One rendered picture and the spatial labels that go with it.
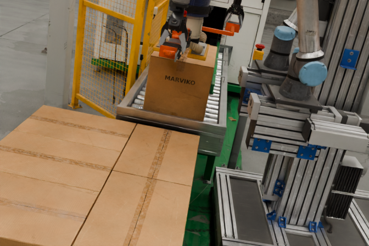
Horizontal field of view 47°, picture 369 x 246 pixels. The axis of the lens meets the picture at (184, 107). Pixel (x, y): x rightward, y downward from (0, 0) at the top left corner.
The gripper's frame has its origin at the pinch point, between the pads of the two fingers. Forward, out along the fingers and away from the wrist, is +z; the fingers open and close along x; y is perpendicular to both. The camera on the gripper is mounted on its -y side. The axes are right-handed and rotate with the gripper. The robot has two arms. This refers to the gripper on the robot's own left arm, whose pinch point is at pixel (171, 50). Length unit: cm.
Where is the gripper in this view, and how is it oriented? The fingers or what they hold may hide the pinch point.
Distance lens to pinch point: 184.4
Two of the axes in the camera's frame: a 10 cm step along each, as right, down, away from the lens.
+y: 1.3, -3.4, 9.3
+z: -1.7, 9.2, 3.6
